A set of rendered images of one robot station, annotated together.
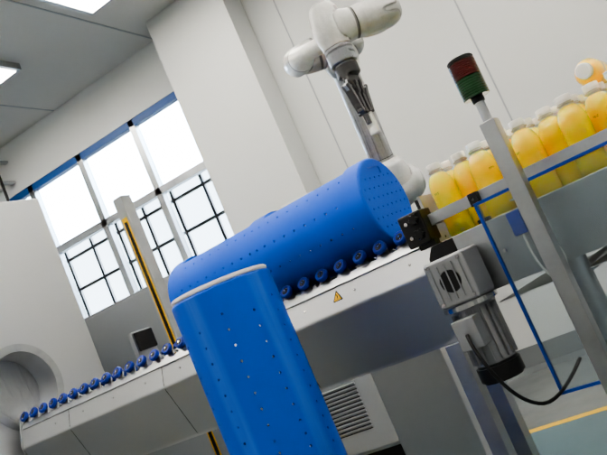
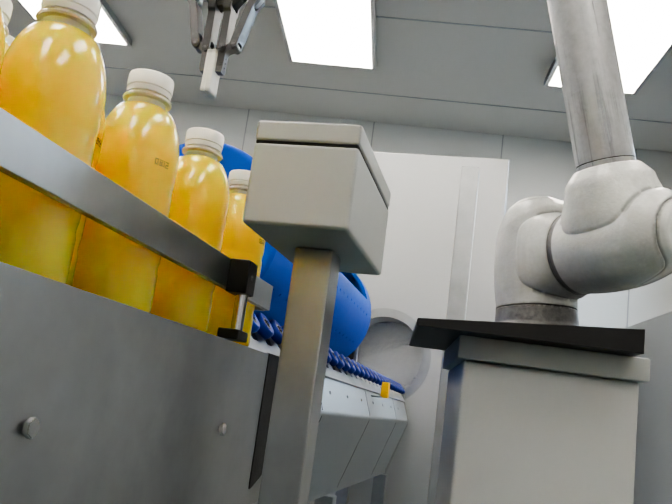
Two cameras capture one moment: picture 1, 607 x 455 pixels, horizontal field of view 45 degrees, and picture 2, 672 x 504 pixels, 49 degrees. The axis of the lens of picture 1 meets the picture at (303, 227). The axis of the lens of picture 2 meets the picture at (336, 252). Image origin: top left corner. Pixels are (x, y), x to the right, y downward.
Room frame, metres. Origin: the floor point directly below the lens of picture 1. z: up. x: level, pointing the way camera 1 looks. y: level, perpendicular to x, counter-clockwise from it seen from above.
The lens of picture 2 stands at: (2.07, -1.39, 0.85)
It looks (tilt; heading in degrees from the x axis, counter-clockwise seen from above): 12 degrees up; 70
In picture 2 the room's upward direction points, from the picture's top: 8 degrees clockwise
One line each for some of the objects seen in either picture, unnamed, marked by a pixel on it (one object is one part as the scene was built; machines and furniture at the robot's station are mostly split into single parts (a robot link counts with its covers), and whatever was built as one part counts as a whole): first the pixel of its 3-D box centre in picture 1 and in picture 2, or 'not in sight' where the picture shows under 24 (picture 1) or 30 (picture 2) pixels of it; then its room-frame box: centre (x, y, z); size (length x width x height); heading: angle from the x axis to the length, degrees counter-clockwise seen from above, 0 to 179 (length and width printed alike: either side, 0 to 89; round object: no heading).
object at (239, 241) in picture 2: not in sight; (230, 264); (2.24, -0.55, 0.99); 0.07 x 0.07 x 0.19
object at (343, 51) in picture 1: (341, 57); not in sight; (2.21, -0.32, 1.55); 0.09 x 0.09 x 0.06
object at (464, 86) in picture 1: (472, 88); not in sight; (1.66, -0.48, 1.18); 0.06 x 0.06 x 0.05
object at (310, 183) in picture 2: not in sight; (325, 204); (2.30, -0.69, 1.05); 0.20 x 0.10 x 0.10; 57
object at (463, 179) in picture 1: (473, 190); not in sight; (2.00, -0.46, 0.99); 0.07 x 0.07 x 0.19
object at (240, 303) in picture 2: not in sight; (238, 300); (2.23, -0.67, 0.94); 0.03 x 0.02 x 0.08; 57
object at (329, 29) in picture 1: (331, 24); not in sight; (2.22, -0.33, 1.66); 0.13 x 0.11 x 0.16; 99
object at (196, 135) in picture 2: not in sight; (204, 143); (2.17, -0.66, 1.09); 0.04 x 0.04 x 0.02
